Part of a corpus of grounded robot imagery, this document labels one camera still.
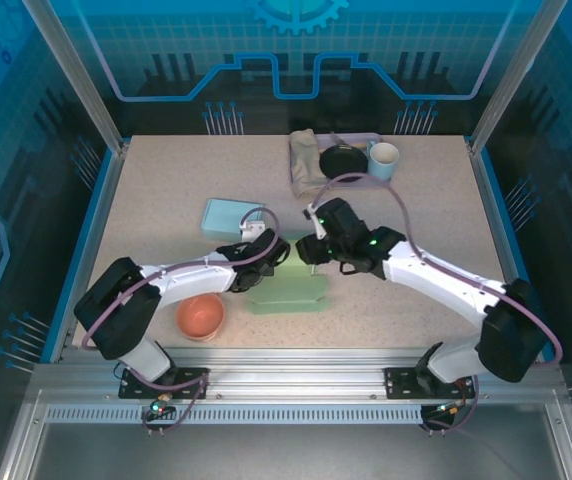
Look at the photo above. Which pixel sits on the green paper box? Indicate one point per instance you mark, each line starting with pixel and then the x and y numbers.
pixel 291 295

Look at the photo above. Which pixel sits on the blue paper box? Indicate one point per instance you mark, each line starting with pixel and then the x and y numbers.
pixel 226 217

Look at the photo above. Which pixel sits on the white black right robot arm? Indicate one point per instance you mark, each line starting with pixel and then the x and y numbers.
pixel 441 280

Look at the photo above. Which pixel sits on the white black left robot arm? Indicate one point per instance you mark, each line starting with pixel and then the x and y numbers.
pixel 186 277

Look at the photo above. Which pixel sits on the lavender tray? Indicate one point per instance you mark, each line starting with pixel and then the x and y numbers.
pixel 361 184

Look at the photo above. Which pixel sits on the black plate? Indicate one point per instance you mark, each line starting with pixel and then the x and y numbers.
pixel 343 161

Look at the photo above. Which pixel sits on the light blue mug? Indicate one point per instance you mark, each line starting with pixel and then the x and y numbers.
pixel 383 165

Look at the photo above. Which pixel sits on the orange cup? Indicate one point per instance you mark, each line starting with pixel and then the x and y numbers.
pixel 198 317

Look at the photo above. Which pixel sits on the grey folded cloth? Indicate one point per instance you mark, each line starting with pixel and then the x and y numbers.
pixel 306 160

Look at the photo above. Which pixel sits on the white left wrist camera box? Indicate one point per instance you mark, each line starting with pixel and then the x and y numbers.
pixel 252 228

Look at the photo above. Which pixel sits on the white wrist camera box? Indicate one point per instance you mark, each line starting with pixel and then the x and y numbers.
pixel 252 228
pixel 316 222

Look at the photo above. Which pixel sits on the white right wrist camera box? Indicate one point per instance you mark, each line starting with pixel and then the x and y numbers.
pixel 316 222

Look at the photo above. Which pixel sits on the aluminium front rail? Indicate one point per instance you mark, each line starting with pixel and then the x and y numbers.
pixel 291 370

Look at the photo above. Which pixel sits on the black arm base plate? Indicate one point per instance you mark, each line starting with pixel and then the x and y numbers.
pixel 191 382
pixel 401 382

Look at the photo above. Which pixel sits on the aluminium side rail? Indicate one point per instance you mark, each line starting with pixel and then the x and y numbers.
pixel 506 240
pixel 91 240

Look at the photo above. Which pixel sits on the aluminium frame post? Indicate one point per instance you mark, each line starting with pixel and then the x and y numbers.
pixel 516 75
pixel 76 75

